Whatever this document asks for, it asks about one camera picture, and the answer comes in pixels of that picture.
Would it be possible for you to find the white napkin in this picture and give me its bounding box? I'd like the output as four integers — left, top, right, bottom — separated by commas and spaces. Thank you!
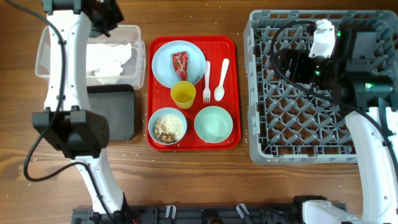
86, 43, 132, 85

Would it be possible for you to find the red snack wrapper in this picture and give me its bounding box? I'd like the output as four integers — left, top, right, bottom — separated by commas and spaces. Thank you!
172, 51, 188, 81

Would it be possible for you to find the yellow plastic cup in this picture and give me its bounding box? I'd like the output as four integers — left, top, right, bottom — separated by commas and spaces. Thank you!
170, 81, 197, 109

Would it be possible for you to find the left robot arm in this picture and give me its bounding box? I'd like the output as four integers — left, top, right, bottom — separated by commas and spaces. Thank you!
32, 0, 132, 223

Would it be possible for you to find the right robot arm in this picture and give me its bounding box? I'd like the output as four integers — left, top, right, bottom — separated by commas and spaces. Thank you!
270, 20, 397, 223

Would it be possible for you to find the grey dishwasher rack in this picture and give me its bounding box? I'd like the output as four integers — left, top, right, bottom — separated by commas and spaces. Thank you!
244, 10, 397, 165

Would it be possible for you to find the clear plastic bin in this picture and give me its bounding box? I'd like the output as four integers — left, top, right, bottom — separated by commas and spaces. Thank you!
34, 24, 147, 90

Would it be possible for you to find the light blue plate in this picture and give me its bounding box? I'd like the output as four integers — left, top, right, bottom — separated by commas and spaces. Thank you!
152, 40, 206, 88

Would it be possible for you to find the white plastic spoon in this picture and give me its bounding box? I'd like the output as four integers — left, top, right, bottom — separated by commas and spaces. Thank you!
214, 58, 229, 101

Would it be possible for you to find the red serving tray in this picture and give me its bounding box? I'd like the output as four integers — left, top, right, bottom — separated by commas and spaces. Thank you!
147, 35, 241, 152

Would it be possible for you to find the black plastic tray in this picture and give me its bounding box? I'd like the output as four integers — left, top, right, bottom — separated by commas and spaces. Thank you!
45, 83, 136, 142

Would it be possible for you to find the white plastic fork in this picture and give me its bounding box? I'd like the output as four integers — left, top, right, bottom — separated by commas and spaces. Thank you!
203, 61, 211, 103

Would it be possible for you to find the mint green bowl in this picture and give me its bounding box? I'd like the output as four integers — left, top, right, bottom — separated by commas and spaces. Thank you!
194, 106, 233, 144

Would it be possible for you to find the blue bowl with food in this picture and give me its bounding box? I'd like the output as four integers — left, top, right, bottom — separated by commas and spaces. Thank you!
147, 107, 187, 146

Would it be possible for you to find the right black cable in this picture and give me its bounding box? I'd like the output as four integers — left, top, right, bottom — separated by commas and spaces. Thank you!
269, 19, 398, 187

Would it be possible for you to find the black cable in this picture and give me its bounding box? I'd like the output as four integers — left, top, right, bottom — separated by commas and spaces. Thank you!
5, 0, 113, 224
269, 19, 398, 187

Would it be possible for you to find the left black cable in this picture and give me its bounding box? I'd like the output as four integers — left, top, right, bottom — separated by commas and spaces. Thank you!
5, 0, 113, 224

